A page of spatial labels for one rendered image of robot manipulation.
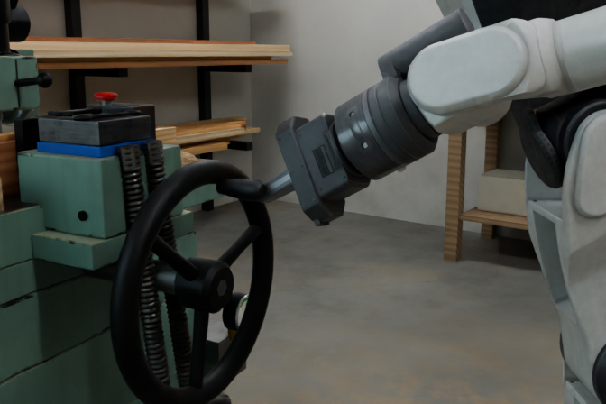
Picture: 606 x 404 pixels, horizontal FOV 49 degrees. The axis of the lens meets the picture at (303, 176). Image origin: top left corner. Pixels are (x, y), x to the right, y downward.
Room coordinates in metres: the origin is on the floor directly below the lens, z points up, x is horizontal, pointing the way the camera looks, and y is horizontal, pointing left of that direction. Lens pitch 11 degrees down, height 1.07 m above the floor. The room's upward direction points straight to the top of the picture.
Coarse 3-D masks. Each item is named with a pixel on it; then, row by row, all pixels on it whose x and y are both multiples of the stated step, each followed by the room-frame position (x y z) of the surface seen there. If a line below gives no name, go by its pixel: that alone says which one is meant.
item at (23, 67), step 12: (0, 60) 0.85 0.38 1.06; (12, 60) 0.87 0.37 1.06; (24, 60) 0.89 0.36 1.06; (36, 60) 0.90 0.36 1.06; (0, 72) 0.85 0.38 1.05; (12, 72) 0.87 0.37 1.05; (24, 72) 0.89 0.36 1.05; (36, 72) 0.90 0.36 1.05; (0, 84) 0.85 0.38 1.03; (12, 84) 0.87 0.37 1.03; (0, 96) 0.85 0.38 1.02; (12, 96) 0.87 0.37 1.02; (24, 96) 0.88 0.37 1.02; (36, 96) 0.90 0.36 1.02; (0, 108) 0.85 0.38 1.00; (12, 108) 0.87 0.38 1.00; (24, 108) 0.88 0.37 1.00
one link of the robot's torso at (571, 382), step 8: (568, 368) 1.03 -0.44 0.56; (568, 376) 1.03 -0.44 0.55; (576, 376) 1.03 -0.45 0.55; (568, 384) 1.01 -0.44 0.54; (576, 384) 1.01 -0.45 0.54; (568, 392) 1.01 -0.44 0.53; (576, 392) 0.99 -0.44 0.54; (584, 392) 0.99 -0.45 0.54; (568, 400) 1.01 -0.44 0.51; (576, 400) 0.99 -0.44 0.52; (584, 400) 0.96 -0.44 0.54; (592, 400) 0.96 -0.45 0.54
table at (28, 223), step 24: (192, 192) 1.01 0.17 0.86; (216, 192) 1.06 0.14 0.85; (0, 216) 0.71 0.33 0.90; (24, 216) 0.73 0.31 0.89; (192, 216) 0.85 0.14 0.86; (0, 240) 0.70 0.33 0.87; (24, 240) 0.73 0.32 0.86; (48, 240) 0.73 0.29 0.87; (72, 240) 0.71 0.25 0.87; (96, 240) 0.71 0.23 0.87; (120, 240) 0.73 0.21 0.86; (0, 264) 0.70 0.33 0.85; (72, 264) 0.71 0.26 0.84; (96, 264) 0.70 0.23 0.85
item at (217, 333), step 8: (208, 320) 1.09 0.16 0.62; (216, 320) 1.09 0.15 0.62; (208, 328) 1.05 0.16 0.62; (216, 328) 1.05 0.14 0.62; (224, 328) 1.05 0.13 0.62; (208, 336) 1.02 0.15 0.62; (216, 336) 1.02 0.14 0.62; (224, 336) 1.02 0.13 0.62; (208, 344) 1.01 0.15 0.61; (216, 344) 1.00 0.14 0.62; (224, 344) 1.01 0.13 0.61; (208, 352) 1.01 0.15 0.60; (216, 352) 1.00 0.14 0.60; (224, 352) 1.01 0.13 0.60; (208, 360) 1.01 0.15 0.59; (216, 360) 1.00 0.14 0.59; (208, 368) 1.01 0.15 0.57
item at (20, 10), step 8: (16, 0) 1.07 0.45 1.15; (16, 8) 1.08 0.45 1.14; (16, 16) 1.07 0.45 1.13; (24, 16) 1.09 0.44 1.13; (8, 24) 1.06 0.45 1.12; (16, 24) 1.07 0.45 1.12; (24, 24) 1.08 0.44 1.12; (16, 32) 1.07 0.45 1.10; (24, 32) 1.09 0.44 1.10; (16, 40) 1.09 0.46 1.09; (24, 40) 1.10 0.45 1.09
